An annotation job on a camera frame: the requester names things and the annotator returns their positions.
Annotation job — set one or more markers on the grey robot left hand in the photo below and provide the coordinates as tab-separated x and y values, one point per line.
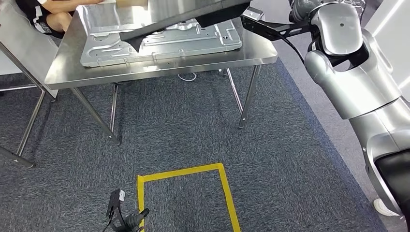
134	220

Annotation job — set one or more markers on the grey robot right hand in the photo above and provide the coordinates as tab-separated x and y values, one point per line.
301	9

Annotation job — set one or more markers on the black plastic plate frame part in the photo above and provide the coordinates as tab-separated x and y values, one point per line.
192	12

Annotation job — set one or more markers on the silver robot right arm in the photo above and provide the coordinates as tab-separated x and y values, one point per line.
352	80

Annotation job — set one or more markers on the stainless steel workbench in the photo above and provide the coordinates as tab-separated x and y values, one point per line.
160	69

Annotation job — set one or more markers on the stamped sheet metal panel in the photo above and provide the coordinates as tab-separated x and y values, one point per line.
192	38

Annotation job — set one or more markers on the small steel table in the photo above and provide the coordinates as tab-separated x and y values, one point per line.
19	48

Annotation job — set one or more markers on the white shoe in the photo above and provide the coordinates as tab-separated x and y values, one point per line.
384	208

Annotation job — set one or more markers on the person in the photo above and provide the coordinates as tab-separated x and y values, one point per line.
48	16

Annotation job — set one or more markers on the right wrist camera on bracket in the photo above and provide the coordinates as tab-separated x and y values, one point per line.
272	27

